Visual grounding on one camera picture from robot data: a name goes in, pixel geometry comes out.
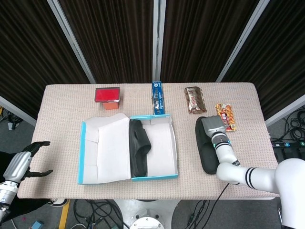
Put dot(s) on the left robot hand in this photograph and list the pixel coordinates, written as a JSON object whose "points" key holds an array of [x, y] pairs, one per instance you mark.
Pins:
{"points": [[17, 167]]}

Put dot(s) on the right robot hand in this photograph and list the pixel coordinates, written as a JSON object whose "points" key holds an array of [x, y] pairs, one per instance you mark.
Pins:
{"points": [[214, 125]]}

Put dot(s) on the black rubber slipper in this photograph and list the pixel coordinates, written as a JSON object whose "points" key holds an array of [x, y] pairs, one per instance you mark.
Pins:
{"points": [[138, 143], [206, 152]]}

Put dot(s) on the white and blue shoebox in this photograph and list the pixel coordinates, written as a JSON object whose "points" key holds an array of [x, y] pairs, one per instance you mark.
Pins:
{"points": [[109, 152]]}

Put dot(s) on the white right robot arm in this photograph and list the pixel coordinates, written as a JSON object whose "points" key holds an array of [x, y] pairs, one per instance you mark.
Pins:
{"points": [[262, 176]]}

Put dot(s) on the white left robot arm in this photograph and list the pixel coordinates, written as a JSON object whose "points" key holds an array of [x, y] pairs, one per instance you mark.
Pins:
{"points": [[7, 195]]}

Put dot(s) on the grey round robot base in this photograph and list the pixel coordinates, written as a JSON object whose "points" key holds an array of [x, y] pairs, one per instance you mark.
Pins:
{"points": [[147, 220]]}

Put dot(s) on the red topped box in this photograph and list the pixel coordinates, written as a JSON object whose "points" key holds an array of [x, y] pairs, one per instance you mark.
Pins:
{"points": [[107, 95]]}

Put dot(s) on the yellow orange snack pack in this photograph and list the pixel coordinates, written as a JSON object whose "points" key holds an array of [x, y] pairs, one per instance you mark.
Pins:
{"points": [[228, 117]]}

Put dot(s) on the brown silver snack wrapper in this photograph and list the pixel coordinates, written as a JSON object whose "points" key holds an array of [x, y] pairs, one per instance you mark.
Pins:
{"points": [[195, 100]]}

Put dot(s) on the beige woven tablecloth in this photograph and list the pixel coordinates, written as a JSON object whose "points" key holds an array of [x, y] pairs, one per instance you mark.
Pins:
{"points": [[59, 143]]}

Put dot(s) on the white black sneaker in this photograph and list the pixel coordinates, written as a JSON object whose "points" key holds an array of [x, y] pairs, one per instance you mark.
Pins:
{"points": [[59, 202]]}

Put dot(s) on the small blue floor object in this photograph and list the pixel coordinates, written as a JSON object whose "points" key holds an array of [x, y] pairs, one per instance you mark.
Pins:
{"points": [[37, 225]]}

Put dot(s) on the blue cookie package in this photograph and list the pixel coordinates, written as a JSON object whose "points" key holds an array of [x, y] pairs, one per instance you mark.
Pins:
{"points": [[157, 97]]}

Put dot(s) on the black foot pedals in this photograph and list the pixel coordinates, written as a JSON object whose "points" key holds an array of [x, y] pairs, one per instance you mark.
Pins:
{"points": [[286, 152]]}

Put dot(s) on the black power strip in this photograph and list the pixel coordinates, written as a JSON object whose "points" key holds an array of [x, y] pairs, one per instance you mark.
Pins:
{"points": [[293, 144]]}

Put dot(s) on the dark pleated curtain panel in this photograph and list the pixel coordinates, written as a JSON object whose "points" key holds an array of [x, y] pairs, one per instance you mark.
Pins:
{"points": [[281, 59], [202, 35], [107, 35], [23, 59]]}

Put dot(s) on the grey partition post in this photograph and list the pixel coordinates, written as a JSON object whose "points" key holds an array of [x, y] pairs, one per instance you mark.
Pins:
{"points": [[159, 40], [286, 111], [241, 43], [16, 110], [72, 43]]}

